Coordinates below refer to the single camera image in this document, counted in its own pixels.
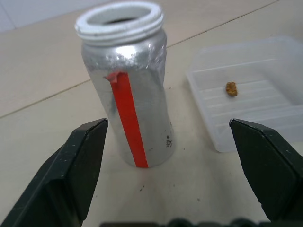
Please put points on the small brown food piece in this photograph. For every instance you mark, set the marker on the small brown food piece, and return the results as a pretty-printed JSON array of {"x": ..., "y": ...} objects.
[{"x": 231, "y": 89}]

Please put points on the silver bottle with red stripe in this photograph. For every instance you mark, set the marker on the silver bottle with red stripe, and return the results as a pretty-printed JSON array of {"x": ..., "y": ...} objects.
[{"x": 146, "y": 99}]

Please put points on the clear plastic rectangular container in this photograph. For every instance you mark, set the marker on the clear plastic rectangular container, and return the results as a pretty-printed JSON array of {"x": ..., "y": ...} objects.
[{"x": 255, "y": 68}]

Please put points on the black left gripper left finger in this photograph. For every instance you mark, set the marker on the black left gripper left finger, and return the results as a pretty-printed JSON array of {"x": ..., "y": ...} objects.
[{"x": 64, "y": 179}]

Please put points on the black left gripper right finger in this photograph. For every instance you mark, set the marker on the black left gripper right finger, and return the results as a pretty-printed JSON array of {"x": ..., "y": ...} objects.
[{"x": 272, "y": 170}]

